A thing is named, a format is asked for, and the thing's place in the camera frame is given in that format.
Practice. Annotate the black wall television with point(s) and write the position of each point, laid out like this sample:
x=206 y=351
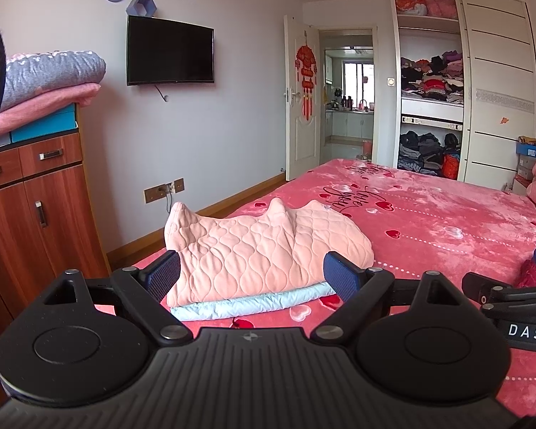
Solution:
x=169 y=49

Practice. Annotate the blue cardboard box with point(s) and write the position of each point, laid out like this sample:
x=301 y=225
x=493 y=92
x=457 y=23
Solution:
x=532 y=149

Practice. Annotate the pink fluffy stored quilt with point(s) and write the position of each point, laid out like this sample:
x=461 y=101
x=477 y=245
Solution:
x=442 y=6

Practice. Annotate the orange bag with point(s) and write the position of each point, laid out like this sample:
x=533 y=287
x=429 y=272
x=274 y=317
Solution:
x=451 y=167

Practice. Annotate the pile of mixed folded clothes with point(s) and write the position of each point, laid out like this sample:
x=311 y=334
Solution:
x=433 y=85

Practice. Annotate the purple hexagon wall shelf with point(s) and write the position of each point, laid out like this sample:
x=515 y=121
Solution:
x=131 y=9

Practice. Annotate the pink plastic bucket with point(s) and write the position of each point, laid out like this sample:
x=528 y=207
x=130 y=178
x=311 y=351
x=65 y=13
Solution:
x=366 y=148

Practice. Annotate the red patterned folded quilt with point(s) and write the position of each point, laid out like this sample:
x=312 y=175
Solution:
x=408 y=2

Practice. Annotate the teal storage box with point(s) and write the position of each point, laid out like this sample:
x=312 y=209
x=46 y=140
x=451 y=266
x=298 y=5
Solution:
x=49 y=123

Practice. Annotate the kitchen window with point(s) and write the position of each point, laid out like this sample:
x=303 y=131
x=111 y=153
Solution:
x=357 y=78

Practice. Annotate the red knot door ornament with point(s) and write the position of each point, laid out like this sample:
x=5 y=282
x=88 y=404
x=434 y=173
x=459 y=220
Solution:
x=306 y=60

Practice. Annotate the white wardrobe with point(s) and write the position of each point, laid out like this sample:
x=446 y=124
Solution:
x=429 y=107

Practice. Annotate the wooden cabinet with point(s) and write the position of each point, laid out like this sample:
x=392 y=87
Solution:
x=49 y=232

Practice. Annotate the pink folded blanket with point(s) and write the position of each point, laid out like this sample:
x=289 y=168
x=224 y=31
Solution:
x=40 y=105

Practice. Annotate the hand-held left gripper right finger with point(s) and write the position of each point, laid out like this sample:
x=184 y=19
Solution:
x=341 y=275

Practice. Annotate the pink quilted garment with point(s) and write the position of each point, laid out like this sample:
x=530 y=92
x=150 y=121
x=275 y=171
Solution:
x=259 y=254

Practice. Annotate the long gold wall socket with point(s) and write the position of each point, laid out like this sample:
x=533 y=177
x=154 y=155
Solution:
x=154 y=194

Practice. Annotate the white kitchen cabinet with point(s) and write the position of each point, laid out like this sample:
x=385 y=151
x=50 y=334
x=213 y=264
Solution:
x=348 y=125

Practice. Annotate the yellow folded cloth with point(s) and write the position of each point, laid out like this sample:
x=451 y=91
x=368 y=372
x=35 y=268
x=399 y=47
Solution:
x=533 y=140

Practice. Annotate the bed with pink cover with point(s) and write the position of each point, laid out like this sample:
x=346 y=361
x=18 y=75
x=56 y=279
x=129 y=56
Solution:
x=429 y=214

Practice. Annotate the small gold wall socket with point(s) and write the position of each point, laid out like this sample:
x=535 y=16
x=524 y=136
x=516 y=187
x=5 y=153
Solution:
x=178 y=185

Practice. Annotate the white wardrobe sliding door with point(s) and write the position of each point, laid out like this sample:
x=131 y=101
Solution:
x=496 y=152

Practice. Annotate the grey blue folded quilt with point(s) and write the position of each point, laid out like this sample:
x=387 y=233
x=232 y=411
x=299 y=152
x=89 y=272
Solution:
x=49 y=71

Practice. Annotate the pile of dark clothes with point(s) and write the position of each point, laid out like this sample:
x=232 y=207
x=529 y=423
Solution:
x=420 y=152

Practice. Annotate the light blue quilted garment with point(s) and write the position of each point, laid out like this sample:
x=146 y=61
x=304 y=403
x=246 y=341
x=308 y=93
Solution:
x=250 y=306

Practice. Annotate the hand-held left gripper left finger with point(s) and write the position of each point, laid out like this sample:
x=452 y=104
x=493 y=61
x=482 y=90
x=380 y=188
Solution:
x=161 y=275

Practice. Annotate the white room door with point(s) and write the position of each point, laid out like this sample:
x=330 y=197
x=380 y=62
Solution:
x=303 y=143

